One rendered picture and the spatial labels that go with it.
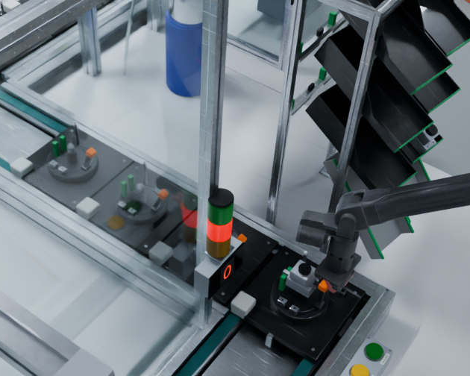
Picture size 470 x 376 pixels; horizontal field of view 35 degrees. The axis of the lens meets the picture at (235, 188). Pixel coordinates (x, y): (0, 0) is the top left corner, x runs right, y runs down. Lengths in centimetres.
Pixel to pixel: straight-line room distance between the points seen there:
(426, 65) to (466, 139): 227
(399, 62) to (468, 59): 284
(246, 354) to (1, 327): 127
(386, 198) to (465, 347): 61
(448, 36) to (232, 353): 87
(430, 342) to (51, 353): 151
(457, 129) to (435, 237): 179
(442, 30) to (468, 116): 231
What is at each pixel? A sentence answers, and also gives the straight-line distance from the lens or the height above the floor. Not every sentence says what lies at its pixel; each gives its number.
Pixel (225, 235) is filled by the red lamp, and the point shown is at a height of 133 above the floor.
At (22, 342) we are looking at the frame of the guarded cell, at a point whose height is 199.
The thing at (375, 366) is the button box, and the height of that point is 96.
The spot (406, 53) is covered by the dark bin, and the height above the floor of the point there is 154.
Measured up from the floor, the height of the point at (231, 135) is 86.
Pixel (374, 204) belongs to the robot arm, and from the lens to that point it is 152.
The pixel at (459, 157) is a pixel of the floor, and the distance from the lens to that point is 378.
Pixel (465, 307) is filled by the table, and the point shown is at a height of 86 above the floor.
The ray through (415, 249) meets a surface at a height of 86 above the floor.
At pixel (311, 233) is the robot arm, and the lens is 158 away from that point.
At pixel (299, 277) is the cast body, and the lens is 174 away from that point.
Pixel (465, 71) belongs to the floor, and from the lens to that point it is 434.
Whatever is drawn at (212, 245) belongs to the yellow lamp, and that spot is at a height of 130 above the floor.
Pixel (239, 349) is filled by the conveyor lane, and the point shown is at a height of 92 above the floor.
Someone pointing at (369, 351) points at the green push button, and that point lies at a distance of 179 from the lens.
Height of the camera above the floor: 246
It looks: 46 degrees down
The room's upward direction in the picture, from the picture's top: 5 degrees clockwise
